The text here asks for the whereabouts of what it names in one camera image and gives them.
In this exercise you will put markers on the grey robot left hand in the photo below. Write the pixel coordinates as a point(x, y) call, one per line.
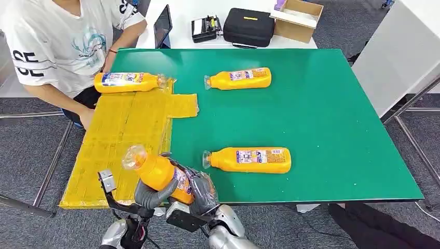
point(151, 199)

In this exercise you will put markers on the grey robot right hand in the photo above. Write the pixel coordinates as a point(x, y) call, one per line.
point(202, 192)

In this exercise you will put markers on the orange drink bottle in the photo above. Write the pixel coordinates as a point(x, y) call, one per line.
point(158, 173)
point(127, 84)
point(233, 163)
point(223, 80)

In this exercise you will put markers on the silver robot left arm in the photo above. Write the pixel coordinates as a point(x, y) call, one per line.
point(113, 237)

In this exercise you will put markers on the white plastic piece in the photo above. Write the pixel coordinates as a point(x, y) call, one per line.
point(159, 212)
point(308, 208)

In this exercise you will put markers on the yellow plastic sheet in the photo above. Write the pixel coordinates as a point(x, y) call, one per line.
point(113, 137)

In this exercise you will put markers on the green table mat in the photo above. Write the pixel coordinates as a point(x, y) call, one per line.
point(326, 120)

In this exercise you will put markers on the black label printer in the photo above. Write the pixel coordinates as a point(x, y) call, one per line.
point(206, 30)

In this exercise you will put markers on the black tablet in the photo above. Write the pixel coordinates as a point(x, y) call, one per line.
point(162, 27)

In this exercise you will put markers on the black carrying case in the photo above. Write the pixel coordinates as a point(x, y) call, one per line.
point(248, 28)

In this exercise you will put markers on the black robot leg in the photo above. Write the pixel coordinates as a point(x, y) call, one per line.
point(371, 227)

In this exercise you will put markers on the person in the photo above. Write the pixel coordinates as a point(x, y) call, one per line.
point(58, 41)

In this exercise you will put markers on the open cardboard box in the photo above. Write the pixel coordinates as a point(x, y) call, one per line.
point(295, 30)

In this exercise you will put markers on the purple item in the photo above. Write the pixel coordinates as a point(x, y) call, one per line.
point(279, 4)

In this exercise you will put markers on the white table with steel legs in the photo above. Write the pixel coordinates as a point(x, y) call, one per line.
point(395, 51)

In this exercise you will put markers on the blue object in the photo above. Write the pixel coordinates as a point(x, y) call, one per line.
point(387, 4)

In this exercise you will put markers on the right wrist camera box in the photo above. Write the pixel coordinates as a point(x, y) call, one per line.
point(182, 218)

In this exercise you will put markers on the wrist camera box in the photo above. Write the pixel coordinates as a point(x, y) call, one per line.
point(182, 218)
point(108, 181)

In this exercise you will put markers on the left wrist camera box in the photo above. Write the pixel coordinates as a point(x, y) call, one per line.
point(108, 181)

